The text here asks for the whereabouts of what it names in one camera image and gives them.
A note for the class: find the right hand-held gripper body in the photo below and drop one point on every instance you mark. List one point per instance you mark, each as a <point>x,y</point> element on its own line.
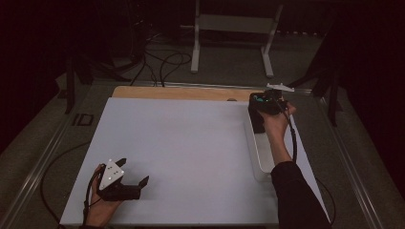
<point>269,103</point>

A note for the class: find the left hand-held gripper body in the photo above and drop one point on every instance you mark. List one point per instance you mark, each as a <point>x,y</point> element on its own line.
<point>110,175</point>

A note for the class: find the long white plastic tray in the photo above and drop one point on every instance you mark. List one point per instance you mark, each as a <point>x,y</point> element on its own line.
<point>262,152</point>

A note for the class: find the person's right hand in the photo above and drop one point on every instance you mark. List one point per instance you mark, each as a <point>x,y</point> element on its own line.
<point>275,125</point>

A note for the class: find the person's left hand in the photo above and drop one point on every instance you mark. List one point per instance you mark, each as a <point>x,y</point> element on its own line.
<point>102,211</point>

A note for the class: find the black stand legs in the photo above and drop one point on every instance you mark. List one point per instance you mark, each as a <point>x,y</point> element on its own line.
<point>70,92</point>
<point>332,101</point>

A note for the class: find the wooden board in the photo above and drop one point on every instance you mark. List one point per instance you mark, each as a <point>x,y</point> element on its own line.
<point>191,93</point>

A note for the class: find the white metal stand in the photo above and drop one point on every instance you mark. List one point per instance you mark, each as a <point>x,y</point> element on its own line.
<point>234,24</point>

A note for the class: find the black rectangular floor frame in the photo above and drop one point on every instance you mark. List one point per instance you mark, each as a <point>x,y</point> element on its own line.
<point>74,120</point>

